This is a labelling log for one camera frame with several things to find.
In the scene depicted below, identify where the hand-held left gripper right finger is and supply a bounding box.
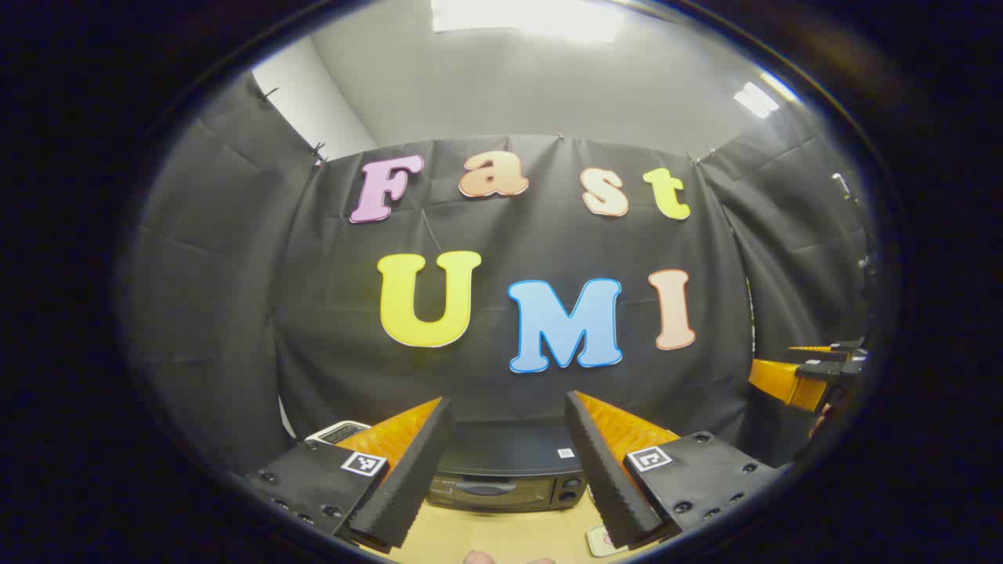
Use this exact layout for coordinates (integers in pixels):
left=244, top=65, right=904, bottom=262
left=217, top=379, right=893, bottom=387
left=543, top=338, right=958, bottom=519
left=565, top=390, right=788, bottom=550

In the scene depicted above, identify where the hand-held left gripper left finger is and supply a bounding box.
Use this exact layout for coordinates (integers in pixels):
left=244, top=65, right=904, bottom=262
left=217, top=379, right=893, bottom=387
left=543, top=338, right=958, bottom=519
left=244, top=396, right=457, bottom=551

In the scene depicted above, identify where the white kitchen appliance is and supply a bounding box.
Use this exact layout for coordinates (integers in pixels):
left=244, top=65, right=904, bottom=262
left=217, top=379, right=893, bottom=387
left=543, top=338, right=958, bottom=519
left=304, top=421, right=373, bottom=447

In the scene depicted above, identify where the ceiling light panel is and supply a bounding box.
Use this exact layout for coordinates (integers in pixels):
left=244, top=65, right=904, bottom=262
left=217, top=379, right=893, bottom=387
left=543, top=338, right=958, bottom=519
left=733, top=81, right=780, bottom=120
left=431, top=0, right=628, bottom=44

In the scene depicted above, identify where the white square dish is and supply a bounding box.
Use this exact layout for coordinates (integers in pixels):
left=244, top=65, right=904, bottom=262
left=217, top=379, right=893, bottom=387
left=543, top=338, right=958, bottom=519
left=586, top=523, right=628, bottom=559

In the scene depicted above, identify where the black electric oven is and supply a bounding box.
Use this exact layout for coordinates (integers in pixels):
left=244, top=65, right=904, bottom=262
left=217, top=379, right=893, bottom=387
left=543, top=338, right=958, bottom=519
left=427, top=421, right=588, bottom=514

